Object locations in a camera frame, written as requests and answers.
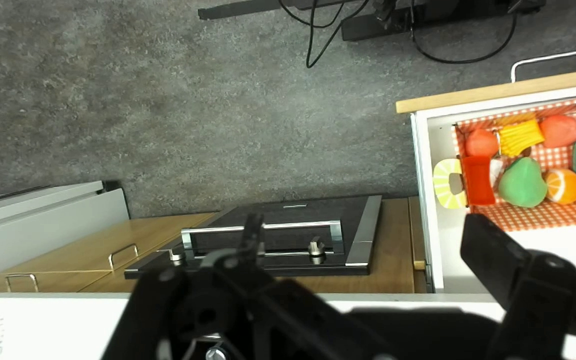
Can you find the wooden base cabinet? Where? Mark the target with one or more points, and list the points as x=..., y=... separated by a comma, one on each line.
x=399, y=241

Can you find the white toy piece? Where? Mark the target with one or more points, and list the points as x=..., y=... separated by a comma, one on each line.
x=497, y=172

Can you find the white appliance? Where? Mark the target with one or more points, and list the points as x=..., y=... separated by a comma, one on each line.
x=35, y=222

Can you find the yellow toy corn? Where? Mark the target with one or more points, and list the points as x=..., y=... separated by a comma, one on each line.
x=521, y=137

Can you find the green toy pear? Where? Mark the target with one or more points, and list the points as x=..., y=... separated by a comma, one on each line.
x=521, y=183

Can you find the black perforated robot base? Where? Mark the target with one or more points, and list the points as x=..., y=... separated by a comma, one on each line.
x=389, y=27

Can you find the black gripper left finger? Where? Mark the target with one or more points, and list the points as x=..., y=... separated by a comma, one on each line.
x=252, y=233

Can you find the small red toy tomato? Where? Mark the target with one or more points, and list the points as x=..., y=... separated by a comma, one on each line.
x=481, y=142

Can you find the red checkered drawer liner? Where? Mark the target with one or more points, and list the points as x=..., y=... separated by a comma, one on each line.
x=554, y=216

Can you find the yellow-green toy fruit slice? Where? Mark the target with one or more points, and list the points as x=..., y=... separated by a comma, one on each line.
x=445, y=191

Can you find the orange toy orange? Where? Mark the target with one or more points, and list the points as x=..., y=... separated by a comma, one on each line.
x=562, y=186

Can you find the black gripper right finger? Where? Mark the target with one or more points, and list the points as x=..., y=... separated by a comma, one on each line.
x=495, y=256

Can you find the pink-red round toy fruit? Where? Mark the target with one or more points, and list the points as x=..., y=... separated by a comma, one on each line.
x=561, y=130

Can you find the grey metal base leg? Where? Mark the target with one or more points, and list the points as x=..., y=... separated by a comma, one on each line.
x=234, y=10

